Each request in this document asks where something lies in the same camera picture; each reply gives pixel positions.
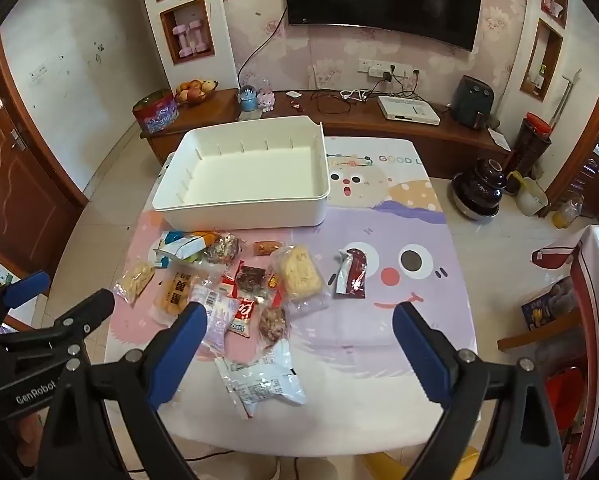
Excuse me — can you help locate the dark jar with red lid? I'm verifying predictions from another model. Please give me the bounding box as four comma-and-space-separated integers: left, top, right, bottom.
507, 112, 553, 196

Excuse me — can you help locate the clear brown meat packet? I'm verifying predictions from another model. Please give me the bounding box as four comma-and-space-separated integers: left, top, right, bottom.
256, 305, 290, 348

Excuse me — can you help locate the yellow stool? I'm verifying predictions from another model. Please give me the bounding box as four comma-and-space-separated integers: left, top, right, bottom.
357, 452, 480, 480

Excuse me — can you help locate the white plastic storage box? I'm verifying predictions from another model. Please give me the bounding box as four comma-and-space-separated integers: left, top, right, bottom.
152, 115, 330, 230

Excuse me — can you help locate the clear noodle cake packet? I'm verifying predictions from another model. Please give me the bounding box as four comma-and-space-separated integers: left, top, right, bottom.
269, 243, 330, 317

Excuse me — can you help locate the red plastic stool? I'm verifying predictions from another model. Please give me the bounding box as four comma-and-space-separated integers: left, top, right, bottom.
544, 365, 587, 431

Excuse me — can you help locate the blue printed box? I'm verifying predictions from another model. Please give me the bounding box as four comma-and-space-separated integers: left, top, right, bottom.
521, 292, 563, 332

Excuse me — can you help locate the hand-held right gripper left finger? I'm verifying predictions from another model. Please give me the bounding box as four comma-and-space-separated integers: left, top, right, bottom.
36, 301, 210, 480

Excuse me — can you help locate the dark purple ceramic pot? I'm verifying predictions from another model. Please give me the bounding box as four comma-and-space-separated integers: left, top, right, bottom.
449, 157, 507, 222

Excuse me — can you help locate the white jug yellow handle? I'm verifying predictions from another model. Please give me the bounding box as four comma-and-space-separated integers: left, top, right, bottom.
509, 170, 550, 217

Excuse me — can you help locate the white purple packet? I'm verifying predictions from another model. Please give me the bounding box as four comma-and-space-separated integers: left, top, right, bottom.
189, 282, 235, 353

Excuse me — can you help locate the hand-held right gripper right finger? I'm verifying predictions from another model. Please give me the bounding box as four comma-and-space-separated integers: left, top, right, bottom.
392, 301, 565, 480

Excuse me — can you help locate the red round tin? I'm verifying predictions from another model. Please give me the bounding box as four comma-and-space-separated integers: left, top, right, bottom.
132, 88, 179, 134

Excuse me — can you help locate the dark green air fryer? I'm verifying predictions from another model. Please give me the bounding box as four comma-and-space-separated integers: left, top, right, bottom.
452, 75, 495, 130

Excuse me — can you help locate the orange white snack packet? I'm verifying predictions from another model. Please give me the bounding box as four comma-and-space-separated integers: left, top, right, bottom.
152, 230, 215, 268

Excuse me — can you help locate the black wall cable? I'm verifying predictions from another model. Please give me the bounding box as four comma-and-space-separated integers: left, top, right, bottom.
236, 7, 287, 86

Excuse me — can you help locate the white flat media player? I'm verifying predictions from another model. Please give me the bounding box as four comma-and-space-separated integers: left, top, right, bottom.
377, 95, 441, 125

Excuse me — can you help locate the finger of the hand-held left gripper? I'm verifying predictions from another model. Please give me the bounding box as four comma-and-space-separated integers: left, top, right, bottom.
0, 287, 116, 359
0, 271, 50, 313

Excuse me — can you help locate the bottle of yellow liquid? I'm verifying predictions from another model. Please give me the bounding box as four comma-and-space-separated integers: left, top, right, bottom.
552, 199, 584, 230

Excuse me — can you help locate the grey metal rod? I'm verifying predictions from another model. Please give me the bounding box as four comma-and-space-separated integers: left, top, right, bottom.
539, 72, 583, 136

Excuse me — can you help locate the bowl of fruit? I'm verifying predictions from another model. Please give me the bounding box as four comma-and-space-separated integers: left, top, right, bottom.
173, 78, 219, 107

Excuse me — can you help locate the brown wooden door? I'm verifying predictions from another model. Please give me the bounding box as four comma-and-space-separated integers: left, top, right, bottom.
0, 35, 87, 281

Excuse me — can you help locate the red white pouch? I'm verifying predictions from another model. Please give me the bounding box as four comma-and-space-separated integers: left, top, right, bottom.
529, 246, 580, 268

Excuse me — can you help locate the white wall power strip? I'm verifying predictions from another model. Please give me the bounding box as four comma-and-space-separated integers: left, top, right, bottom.
358, 58, 421, 81

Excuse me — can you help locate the black cable loop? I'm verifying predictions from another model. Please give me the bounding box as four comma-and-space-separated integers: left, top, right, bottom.
313, 89, 353, 115

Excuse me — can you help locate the red white packet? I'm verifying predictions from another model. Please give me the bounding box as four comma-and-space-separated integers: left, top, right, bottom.
226, 296, 258, 337

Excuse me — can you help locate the grey white packet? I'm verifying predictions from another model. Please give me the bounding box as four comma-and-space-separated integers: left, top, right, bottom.
214, 340, 307, 420

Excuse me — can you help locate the white paper card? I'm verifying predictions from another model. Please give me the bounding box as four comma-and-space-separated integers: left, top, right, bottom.
488, 127, 513, 151

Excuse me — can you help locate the cartoon printed table mat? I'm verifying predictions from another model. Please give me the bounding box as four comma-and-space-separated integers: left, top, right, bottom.
104, 135, 477, 458

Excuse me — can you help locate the blue cup holder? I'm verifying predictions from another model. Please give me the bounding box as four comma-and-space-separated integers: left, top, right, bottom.
238, 85, 260, 112

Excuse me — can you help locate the dark red sauce packet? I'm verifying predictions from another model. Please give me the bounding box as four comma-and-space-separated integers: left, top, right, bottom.
333, 247, 369, 299

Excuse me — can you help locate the clear mixed nut packet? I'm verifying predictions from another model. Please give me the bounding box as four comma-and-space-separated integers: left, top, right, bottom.
202, 230, 243, 265

